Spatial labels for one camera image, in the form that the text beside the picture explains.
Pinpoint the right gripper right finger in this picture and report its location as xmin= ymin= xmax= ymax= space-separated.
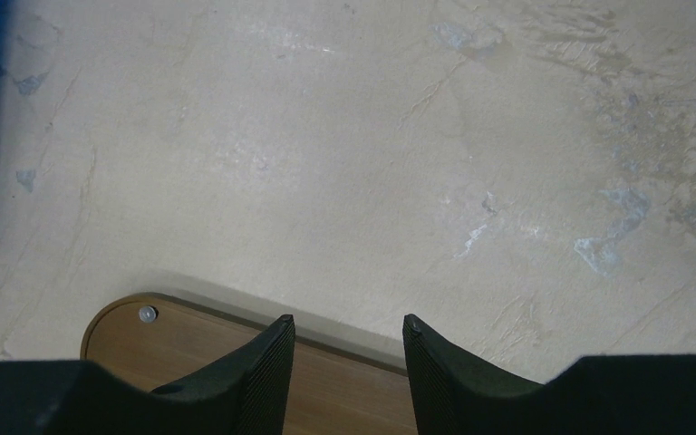
xmin=402 ymin=314 xmax=696 ymax=434

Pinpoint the brown oval wooden tray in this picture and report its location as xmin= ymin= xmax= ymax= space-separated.
xmin=80 ymin=293 xmax=417 ymax=434

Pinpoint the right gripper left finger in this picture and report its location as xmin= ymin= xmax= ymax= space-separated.
xmin=0 ymin=314 xmax=297 ymax=435

